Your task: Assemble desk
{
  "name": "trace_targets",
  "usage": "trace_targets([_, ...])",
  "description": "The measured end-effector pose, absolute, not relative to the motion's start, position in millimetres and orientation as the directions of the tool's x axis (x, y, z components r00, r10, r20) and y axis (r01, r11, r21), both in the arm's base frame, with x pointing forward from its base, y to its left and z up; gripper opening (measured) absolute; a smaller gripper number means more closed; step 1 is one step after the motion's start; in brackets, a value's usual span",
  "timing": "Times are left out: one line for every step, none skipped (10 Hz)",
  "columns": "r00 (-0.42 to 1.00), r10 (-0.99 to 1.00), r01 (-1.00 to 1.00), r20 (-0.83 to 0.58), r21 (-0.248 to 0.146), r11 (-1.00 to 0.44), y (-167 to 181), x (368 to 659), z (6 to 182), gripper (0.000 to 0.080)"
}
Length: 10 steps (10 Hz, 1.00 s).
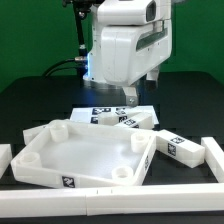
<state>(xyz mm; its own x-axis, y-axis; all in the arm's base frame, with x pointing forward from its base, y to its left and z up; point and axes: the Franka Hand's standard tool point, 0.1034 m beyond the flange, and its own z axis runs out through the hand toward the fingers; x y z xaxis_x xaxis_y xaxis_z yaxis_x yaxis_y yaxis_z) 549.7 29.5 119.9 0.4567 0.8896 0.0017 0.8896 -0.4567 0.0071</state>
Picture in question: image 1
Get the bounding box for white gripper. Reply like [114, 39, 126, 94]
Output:
[101, 20, 172, 107]

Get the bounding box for white desk top tray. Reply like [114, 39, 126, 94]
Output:
[11, 120, 156, 188]

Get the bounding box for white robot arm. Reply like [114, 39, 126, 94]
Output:
[84, 0, 172, 106]

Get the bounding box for white marker sheet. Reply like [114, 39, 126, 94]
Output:
[70, 105, 159, 125]

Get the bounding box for white right fence block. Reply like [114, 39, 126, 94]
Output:
[201, 137, 224, 183]

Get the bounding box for white fence block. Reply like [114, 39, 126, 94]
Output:
[201, 137, 224, 183]
[0, 144, 12, 178]

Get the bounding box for white left fence block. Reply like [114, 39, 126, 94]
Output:
[0, 144, 12, 178]

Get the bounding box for black cables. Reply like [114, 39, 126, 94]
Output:
[41, 57, 88, 78]

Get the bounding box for white front fence rail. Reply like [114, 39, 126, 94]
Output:
[0, 183, 224, 218]

